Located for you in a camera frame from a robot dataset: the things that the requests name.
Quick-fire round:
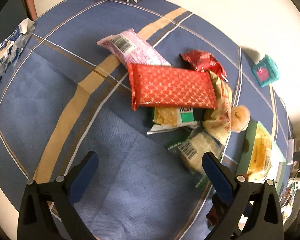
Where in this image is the red white milk snack packet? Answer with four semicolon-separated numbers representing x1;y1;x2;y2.
206;193;229;230

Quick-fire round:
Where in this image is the orange yellow cake packet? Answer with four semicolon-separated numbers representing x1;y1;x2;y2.
247;121;273;181

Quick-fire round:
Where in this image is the clear green-edged cracker packet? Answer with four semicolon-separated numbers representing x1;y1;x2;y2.
167;129;223;188

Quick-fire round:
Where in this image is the yellow swiss roll packet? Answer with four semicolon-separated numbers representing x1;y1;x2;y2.
203;71;232;146

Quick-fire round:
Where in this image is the jelly pudding cup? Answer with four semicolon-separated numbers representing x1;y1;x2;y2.
231;105;250;133

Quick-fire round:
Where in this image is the green white corn snack packet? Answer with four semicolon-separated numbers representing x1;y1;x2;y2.
147;107;205;135

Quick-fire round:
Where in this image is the long red patterned packet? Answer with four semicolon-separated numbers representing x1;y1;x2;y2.
127;63;218;111

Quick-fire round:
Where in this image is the teal-rimmed white tray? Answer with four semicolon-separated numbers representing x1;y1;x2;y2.
236;119;287;194

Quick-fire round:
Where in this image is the black power adapter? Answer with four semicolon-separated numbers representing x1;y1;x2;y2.
293;151;300;161

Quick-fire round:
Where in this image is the white power strip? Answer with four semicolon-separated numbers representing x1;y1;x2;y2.
286;139;295;165

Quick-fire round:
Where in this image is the blue plaid tablecloth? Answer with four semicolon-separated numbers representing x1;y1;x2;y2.
0;0;293;239

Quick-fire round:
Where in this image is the teal toy house box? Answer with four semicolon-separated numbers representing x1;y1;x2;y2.
251;55;280;87

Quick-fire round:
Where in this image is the small red snack packet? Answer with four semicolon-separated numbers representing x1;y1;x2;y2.
180;50;228;81

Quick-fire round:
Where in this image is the blue white tissue pack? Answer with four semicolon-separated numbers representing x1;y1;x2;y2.
0;18;35;81

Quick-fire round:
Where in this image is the pink snack packet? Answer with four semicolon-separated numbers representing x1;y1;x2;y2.
97;28;171;66

